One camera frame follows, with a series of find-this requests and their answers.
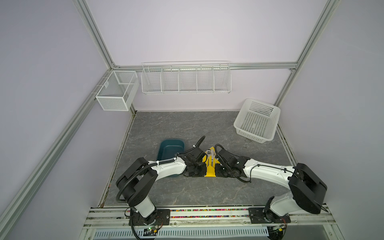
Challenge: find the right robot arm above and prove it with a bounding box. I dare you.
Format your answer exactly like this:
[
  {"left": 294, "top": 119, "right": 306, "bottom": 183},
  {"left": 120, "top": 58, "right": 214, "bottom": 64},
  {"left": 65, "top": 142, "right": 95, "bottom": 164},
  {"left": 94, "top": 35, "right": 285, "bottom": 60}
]
[{"left": 214, "top": 144, "right": 328, "bottom": 222}]

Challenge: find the white vent grille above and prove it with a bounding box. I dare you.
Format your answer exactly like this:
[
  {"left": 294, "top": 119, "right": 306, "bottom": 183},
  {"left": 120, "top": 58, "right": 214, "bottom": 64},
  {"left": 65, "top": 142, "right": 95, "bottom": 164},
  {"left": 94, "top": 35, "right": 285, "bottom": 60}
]
[{"left": 93, "top": 226, "right": 270, "bottom": 240}]

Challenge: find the aluminium front rail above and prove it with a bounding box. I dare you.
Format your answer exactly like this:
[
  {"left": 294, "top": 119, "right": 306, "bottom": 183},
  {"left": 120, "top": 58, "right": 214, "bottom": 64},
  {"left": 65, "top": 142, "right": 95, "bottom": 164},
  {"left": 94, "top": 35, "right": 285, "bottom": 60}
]
[{"left": 83, "top": 206, "right": 336, "bottom": 229}]

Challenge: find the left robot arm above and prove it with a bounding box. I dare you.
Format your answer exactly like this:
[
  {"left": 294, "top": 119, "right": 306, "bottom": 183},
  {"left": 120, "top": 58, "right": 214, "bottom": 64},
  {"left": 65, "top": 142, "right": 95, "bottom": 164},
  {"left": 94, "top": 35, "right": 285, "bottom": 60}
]
[{"left": 116, "top": 136, "right": 207, "bottom": 218}]

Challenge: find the white mesh wall box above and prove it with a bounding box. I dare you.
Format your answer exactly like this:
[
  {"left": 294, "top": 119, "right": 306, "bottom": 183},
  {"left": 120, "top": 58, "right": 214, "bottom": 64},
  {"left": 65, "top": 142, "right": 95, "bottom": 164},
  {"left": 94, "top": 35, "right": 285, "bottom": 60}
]
[{"left": 96, "top": 71, "right": 140, "bottom": 112}]

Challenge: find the white perforated plastic basket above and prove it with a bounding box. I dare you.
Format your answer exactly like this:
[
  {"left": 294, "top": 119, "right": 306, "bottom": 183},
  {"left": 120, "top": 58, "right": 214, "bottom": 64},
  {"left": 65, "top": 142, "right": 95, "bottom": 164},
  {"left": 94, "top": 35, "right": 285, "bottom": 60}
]
[{"left": 234, "top": 99, "right": 281, "bottom": 144}]

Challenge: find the white wire wall rack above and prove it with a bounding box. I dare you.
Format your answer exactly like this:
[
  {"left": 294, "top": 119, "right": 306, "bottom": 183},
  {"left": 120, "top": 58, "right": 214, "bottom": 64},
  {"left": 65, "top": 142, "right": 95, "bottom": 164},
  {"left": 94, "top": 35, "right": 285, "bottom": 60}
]
[{"left": 141, "top": 61, "right": 232, "bottom": 94}]

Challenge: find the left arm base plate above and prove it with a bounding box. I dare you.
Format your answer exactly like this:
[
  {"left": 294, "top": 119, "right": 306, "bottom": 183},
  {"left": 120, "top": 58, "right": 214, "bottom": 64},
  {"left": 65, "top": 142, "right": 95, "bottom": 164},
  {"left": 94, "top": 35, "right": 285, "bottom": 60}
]
[{"left": 130, "top": 209, "right": 171, "bottom": 226}]

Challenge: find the silver fork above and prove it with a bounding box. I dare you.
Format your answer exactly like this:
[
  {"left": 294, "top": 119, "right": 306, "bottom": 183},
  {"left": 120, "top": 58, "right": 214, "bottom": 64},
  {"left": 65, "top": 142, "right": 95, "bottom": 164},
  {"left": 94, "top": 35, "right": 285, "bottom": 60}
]
[{"left": 211, "top": 150, "right": 216, "bottom": 162}]

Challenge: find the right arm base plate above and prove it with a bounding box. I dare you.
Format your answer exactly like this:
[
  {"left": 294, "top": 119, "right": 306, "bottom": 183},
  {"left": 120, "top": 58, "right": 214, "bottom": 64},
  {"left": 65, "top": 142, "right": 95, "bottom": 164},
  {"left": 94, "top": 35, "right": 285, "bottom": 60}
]
[{"left": 248, "top": 207, "right": 291, "bottom": 224}]

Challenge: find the teal plastic tray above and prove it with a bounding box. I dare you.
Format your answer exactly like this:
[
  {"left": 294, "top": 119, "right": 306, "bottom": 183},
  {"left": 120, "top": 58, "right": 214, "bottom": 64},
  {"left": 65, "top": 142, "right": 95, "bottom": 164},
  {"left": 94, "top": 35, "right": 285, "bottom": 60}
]
[{"left": 157, "top": 139, "right": 185, "bottom": 161}]

